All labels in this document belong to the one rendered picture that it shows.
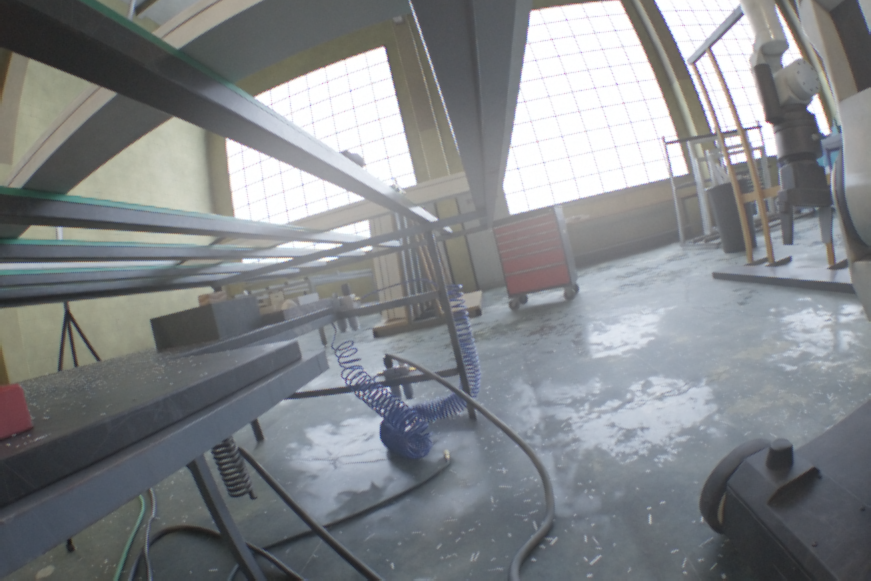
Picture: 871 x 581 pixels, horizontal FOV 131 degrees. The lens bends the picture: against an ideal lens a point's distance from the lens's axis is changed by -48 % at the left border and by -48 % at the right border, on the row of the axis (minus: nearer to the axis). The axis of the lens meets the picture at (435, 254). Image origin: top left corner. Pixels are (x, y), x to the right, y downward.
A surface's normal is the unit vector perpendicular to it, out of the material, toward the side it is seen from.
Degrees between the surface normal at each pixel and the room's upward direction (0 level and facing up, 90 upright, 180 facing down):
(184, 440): 90
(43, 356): 90
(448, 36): 180
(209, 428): 90
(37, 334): 90
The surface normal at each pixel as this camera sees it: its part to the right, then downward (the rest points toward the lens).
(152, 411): 0.96, -0.23
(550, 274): -0.48, 0.08
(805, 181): -0.15, 0.00
